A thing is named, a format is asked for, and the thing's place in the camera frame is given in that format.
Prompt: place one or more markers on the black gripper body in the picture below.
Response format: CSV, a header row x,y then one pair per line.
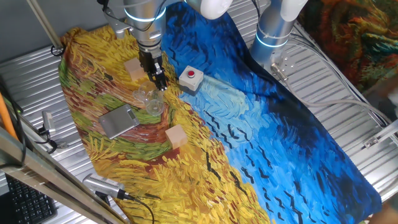
x,y
150,59

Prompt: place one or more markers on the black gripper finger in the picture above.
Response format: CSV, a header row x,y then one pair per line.
x,y
152,79
161,79

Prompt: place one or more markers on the clear glass cup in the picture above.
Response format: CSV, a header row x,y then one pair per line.
x,y
152,102

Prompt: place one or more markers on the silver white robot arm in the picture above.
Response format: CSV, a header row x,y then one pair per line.
x,y
146,28

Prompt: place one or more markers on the wooden cube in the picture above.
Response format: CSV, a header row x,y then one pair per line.
x,y
133,69
176,137

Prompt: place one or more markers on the grey red emergency button box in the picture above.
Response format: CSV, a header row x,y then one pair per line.
x,y
190,79

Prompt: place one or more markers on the silver digital scale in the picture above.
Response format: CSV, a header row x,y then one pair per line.
x,y
118,122

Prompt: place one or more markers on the painted yellow blue cloth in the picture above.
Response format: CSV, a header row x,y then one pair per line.
x,y
248,140

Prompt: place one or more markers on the grey diagonal metal pole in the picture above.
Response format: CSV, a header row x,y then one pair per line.
x,y
45,26

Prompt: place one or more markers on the orange pole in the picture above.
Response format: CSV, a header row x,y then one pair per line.
x,y
6,118

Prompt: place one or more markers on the black keyboard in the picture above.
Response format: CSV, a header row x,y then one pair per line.
x,y
29,203

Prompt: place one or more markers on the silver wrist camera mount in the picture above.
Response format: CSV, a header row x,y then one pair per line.
x,y
117,25

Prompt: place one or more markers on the small silver camera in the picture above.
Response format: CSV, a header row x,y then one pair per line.
x,y
48,122

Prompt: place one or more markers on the silver camera with black stand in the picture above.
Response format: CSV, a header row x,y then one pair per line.
x,y
102,184

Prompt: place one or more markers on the aluminium frame beam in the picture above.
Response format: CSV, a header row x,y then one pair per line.
x,y
46,177

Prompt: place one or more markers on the metal bracket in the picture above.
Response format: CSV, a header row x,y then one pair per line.
x,y
376,138

